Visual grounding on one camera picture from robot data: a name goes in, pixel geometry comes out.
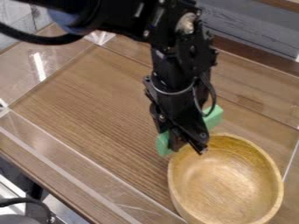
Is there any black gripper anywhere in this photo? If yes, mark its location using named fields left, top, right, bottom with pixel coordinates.
left=135, top=0, right=218, bottom=123

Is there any green rectangular block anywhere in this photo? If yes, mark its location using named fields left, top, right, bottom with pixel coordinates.
left=155, top=106, right=225, bottom=157

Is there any black cable bottom left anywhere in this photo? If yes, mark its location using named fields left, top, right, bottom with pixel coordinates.
left=0, top=197, right=52, bottom=224

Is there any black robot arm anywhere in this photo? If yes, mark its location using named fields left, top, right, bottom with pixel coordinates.
left=0, top=0, right=218, bottom=153

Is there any clear acrylic corner bracket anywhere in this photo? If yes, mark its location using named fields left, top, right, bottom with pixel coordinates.
left=84, top=31, right=116, bottom=46

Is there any brown wooden bowl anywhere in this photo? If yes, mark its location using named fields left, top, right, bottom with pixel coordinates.
left=169, top=133, right=285, bottom=224

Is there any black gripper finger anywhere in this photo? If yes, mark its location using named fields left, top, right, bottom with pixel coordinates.
left=150, top=104, right=210, bottom=155

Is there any black metal bracket with screw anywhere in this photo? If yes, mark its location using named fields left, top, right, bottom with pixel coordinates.
left=26, top=203, right=58, bottom=224

